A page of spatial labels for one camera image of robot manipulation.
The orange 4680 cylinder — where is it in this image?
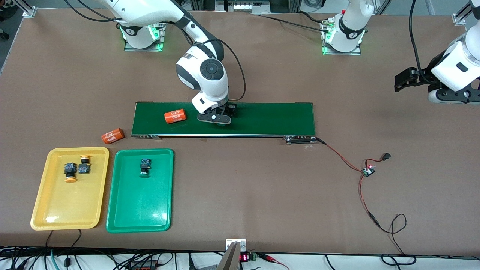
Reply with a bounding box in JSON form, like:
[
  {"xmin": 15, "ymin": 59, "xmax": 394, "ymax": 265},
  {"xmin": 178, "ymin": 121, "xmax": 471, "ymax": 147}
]
[
  {"xmin": 102, "ymin": 128, "xmax": 125, "ymax": 145},
  {"xmin": 164, "ymin": 109, "xmax": 187, "ymax": 125}
]

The yellow push button switch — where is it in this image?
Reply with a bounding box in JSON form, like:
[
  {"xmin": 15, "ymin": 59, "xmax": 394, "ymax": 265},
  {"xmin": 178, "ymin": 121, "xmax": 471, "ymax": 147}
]
[
  {"xmin": 78, "ymin": 154, "xmax": 92, "ymax": 174},
  {"xmin": 63, "ymin": 162, "xmax": 77, "ymax": 183}
]

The green conveyor belt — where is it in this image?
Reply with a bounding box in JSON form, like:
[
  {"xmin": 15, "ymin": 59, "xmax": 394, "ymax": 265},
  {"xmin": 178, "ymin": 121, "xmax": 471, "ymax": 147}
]
[{"xmin": 130, "ymin": 101, "xmax": 318, "ymax": 145}]

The white light box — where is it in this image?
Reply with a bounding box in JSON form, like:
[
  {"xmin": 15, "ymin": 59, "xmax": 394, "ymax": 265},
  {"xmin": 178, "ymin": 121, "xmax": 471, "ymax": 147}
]
[{"xmin": 216, "ymin": 0, "xmax": 271, "ymax": 15}]

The green plastic tray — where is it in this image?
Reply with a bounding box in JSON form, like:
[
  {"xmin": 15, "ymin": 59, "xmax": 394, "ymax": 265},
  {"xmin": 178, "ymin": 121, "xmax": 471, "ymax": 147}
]
[{"xmin": 106, "ymin": 148, "xmax": 175, "ymax": 233}]

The red black power lead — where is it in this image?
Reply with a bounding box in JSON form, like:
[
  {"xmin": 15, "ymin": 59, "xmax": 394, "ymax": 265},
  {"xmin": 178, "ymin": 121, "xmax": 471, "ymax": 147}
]
[{"xmin": 358, "ymin": 173, "xmax": 417, "ymax": 265}]

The red alligator clip lead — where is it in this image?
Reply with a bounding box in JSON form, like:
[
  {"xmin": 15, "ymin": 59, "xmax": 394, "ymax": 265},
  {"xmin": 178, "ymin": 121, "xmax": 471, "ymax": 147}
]
[{"xmin": 259, "ymin": 253, "xmax": 289, "ymax": 270}]

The black red power strip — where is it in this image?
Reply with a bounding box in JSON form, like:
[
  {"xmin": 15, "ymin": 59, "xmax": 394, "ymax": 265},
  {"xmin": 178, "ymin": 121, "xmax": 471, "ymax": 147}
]
[{"xmin": 127, "ymin": 261, "xmax": 160, "ymax": 270}]

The yellow plastic tray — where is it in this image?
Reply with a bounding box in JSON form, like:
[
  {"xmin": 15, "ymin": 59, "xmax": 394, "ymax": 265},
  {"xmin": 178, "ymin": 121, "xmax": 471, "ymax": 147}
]
[{"xmin": 30, "ymin": 147, "xmax": 110, "ymax": 231}]

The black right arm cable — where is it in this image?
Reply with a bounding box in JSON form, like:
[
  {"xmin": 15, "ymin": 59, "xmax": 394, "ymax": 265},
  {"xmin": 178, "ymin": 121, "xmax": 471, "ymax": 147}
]
[{"xmin": 216, "ymin": 37, "xmax": 247, "ymax": 102}]

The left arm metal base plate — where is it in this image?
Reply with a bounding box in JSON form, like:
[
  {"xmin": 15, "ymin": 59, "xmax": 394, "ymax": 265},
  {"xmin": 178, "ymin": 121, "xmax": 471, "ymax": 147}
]
[{"xmin": 321, "ymin": 19, "xmax": 362, "ymax": 56}]

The aluminium frame strut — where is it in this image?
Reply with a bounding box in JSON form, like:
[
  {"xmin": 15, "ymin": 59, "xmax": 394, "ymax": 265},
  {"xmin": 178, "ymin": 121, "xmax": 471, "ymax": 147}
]
[
  {"xmin": 15, "ymin": 0, "xmax": 37, "ymax": 18},
  {"xmin": 453, "ymin": 0, "xmax": 476, "ymax": 26}
]

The red wire with black plug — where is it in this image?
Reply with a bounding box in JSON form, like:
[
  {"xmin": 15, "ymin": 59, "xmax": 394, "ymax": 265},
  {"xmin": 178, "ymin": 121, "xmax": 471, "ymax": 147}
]
[{"xmin": 366, "ymin": 152, "xmax": 392, "ymax": 166}]

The red black motor wire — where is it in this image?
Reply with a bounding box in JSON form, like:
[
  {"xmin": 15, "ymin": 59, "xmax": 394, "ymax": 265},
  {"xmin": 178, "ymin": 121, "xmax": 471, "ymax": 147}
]
[{"xmin": 316, "ymin": 138, "xmax": 365, "ymax": 173}]

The black table cable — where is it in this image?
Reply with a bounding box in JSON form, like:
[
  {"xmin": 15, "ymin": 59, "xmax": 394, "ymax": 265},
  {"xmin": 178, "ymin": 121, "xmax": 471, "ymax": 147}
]
[{"xmin": 259, "ymin": 11, "xmax": 330, "ymax": 32}]

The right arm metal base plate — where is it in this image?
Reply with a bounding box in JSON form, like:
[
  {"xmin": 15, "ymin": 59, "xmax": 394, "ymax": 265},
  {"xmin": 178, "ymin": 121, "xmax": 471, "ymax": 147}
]
[{"xmin": 124, "ymin": 22, "xmax": 166, "ymax": 52}]

